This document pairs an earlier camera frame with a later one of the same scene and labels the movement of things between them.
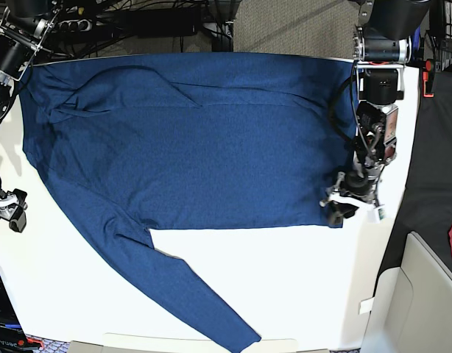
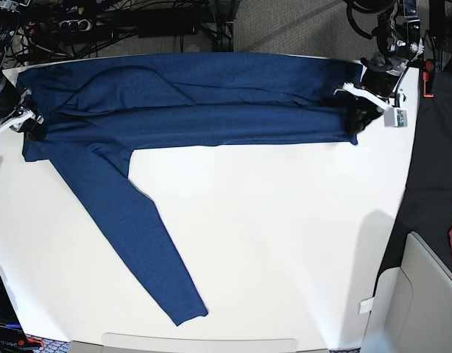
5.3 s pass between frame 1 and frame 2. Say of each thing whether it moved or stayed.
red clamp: stayed
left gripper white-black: moved
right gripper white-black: moved
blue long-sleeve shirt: moved
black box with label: stayed
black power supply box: stayed
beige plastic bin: stayed
